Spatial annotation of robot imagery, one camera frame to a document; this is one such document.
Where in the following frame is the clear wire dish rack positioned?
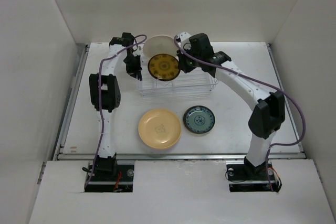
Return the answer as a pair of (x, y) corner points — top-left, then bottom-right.
(136, 69), (218, 98)

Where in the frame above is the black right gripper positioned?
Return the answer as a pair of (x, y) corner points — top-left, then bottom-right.
(177, 44), (202, 73)

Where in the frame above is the large beige plate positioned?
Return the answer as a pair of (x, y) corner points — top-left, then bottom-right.
(142, 35), (177, 58)

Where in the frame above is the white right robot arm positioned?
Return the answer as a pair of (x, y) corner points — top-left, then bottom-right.
(173, 33), (285, 180)

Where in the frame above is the dark green plate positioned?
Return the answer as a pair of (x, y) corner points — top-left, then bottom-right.
(183, 105), (215, 134)

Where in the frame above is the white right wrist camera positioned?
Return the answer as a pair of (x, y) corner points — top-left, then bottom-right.
(176, 31), (191, 51)

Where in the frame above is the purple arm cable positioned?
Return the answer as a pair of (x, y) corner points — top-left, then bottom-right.
(173, 35), (307, 192)
(84, 34), (148, 190)

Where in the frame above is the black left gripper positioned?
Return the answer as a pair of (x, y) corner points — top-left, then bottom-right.
(123, 54), (142, 81)

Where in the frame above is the aluminium table rail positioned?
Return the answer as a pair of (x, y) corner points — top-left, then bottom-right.
(48, 44), (90, 161)

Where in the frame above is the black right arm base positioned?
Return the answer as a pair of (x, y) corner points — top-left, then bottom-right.
(225, 160), (282, 193)

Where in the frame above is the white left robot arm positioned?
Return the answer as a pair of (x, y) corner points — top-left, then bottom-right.
(87, 32), (147, 182)

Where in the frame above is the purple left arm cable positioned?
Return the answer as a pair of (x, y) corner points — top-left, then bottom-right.
(84, 34), (148, 190)

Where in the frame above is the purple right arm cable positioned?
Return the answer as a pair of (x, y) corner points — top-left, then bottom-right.
(173, 35), (307, 192)

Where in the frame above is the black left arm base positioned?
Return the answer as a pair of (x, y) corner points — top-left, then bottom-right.
(82, 161), (134, 193)

